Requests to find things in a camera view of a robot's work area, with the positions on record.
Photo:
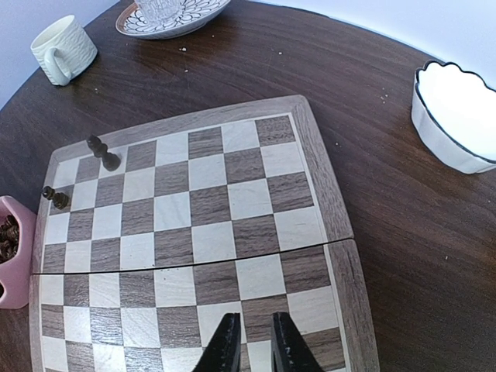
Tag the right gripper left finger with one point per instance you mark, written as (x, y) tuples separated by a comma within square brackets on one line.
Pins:
[(223, 352)]

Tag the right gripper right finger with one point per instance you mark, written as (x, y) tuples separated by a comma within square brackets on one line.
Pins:
[(289, 351)]

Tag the wooden chess board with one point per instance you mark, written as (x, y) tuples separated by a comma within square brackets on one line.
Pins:
[(228, 210)]

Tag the dark chess bishop piece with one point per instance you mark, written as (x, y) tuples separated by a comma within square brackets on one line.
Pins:
[(110, 161)]

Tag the dark chess pawn piece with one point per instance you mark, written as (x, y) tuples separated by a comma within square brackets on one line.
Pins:
[(58, 199)]

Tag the pink bowl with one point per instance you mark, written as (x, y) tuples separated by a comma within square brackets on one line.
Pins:
[(17, 234)]

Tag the white scalloped bowl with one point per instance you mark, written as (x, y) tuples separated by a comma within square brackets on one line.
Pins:
[(453, 112)]

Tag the patterned ceramic plate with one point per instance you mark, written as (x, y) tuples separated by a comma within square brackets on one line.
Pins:
[(193, 16)]

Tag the cream ribbed mug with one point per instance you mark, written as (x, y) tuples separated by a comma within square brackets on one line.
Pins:
[(64, 50)]

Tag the clear drinking glass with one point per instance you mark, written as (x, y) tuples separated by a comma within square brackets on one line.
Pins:
[(159, 10)]

